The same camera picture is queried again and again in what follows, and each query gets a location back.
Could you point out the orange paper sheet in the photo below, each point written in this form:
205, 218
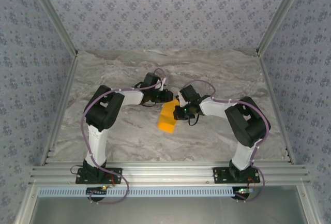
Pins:
166, 120

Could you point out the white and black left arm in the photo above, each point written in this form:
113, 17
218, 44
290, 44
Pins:
103, 110

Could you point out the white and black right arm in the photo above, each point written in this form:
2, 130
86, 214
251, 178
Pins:
248, 125

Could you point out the aluminium front beam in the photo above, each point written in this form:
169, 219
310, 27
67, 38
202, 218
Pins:
168, 173

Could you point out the right controller board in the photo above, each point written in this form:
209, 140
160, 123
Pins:
244, 190

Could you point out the controller board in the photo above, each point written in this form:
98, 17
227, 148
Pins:
244, 190
97, 191

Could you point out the left controller board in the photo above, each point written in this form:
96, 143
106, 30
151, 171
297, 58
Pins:
97, 191

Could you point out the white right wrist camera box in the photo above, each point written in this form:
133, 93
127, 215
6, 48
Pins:
181, 101

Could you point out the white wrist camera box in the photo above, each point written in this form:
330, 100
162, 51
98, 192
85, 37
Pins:
181, 101
163, 85

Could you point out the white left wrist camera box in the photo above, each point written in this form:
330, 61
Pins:
163, 85

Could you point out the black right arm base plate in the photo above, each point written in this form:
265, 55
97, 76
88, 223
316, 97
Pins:
219, 175

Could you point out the aluminium right side rail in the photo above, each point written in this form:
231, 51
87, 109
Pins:
276, 110

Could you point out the aluminium rail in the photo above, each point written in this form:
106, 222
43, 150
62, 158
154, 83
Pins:
276, 110
59, 110

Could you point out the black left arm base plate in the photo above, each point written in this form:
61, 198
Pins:
113, 173

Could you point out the aluminium left side rail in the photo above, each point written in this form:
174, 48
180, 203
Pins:
59, 110

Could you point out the aluminium right frame post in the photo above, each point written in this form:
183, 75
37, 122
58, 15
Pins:
282, 14

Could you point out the aluminium frame post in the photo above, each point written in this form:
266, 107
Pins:
282, 14
51, 17

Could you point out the aluminium left frame post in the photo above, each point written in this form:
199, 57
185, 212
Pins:
51, 17

